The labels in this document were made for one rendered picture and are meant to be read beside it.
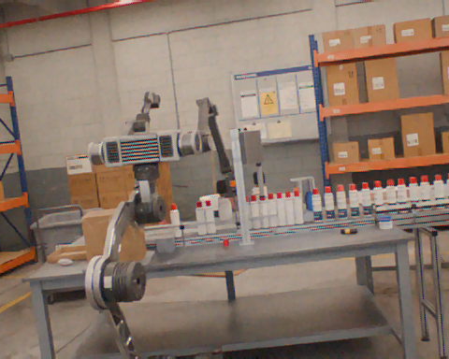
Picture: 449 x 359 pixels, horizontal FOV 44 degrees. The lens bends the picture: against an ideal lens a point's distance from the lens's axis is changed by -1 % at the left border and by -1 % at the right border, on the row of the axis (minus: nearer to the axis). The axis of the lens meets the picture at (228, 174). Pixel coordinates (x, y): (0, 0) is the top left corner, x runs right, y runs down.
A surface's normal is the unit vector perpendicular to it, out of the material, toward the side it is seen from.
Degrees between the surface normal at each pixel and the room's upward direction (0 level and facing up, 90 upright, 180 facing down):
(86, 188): 90
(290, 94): 89
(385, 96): 91
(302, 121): 90
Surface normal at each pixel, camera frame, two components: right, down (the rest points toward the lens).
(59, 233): 0.11, 0.13
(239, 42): -0.22, 0.11
